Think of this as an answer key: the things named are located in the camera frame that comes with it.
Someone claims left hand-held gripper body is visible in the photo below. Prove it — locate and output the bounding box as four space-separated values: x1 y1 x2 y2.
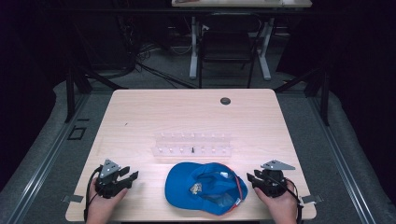
94 159 133 200

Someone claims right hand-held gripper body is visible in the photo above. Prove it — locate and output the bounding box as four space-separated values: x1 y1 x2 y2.
260 159 296 199

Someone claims blue baseball cap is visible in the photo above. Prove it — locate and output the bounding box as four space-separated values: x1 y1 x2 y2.
164 161 249 217

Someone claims person's right hand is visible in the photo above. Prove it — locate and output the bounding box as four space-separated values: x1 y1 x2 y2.
253 179 299 224

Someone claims person's left hand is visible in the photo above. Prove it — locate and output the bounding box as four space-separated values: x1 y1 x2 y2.
85 176 129 224

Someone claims grey tape strip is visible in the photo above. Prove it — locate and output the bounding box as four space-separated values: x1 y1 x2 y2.
300 194 325 205
61 194 85 204

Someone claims clear acrylic peg rack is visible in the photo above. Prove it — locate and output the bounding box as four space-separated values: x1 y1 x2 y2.
150 132 234 159

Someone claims black metal stand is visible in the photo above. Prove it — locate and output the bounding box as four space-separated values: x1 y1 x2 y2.
63 59 129 124
273 65 332 127

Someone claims white-legged desk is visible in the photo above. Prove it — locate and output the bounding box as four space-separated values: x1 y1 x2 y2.
170 0 314 82

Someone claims black chair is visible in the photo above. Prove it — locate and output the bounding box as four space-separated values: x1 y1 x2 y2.
197 12 265 90

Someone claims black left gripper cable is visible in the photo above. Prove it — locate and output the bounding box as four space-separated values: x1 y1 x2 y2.
82 165 104 223

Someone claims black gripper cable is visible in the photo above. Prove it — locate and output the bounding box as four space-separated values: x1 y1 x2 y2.
82 165 104 223
270 176 304 224

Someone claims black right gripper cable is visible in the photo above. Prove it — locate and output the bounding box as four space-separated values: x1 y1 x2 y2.
270 176 304 224

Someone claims metal floor rail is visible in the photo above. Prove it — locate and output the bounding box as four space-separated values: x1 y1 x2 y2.
5 92 92 224
306 95 379 224

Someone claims bundle of floor cables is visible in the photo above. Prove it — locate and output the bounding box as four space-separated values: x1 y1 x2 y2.
117 15 198 91

